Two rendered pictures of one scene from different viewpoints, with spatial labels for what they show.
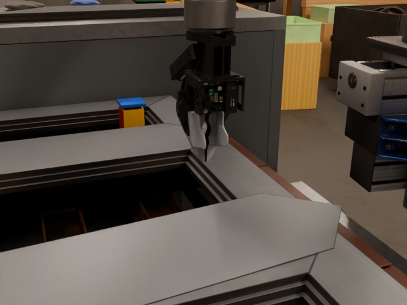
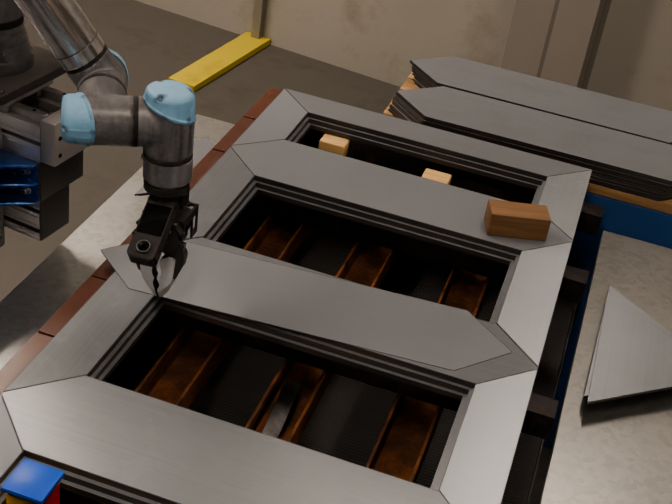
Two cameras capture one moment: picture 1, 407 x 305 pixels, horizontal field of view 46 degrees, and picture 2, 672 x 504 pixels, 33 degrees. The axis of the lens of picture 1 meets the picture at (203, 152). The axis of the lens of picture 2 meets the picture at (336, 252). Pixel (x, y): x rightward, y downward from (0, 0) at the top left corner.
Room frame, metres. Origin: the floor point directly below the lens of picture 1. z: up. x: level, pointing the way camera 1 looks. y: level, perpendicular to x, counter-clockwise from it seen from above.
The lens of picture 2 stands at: (1.81, 1.04, 1.99)
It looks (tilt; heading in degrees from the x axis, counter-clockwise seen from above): 33 degrees down; 213
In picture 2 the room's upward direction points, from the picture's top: 9 degrees clockwise
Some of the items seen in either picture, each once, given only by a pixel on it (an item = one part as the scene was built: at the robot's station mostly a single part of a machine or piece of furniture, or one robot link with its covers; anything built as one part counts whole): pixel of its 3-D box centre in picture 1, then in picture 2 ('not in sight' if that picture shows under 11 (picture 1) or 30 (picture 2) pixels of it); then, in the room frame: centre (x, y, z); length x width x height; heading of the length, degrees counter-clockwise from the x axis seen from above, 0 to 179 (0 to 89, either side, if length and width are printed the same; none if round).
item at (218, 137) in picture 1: (218, 137); (155, 264); (0.72, -0.02, 0.94); 0.06 x 0.03 x 0.09; 22
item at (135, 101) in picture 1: (131, 104); (33, 484); (1.13, 0.18, 0.88); 0.06 x 0.06 x 0.02; 21
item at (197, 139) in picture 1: (200, 138); (172, 269); (0.71, 0.01, 0.94); 0.06 x 0.03 x 0.09; 22
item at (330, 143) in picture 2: not in sight; (333, 146); (-0.07, -0.25, 0.79); 0.06 x 0.05 x 0.04; 111
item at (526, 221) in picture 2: not in sight; (517, 220); (0.00, 0.25, 0.87); 0.12 x 0.06 x 0.05; 129
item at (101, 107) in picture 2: not in sight; (100, 114); (0.79, -0.09, 1.20); 0.11 x 0.11 x 0.08; 47
